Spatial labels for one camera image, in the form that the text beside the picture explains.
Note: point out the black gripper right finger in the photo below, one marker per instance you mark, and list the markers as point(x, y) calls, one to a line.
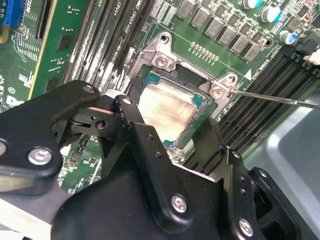
point(240, 200)

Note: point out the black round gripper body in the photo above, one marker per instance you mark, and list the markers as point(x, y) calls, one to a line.
point(112, 212)

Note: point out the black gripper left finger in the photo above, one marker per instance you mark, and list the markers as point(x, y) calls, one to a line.
point(25, 130)

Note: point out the metal socket cover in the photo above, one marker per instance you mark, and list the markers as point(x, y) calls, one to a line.
point(175, 153)

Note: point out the silver-topped CPU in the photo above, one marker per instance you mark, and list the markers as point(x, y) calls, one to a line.
point(170, 107)

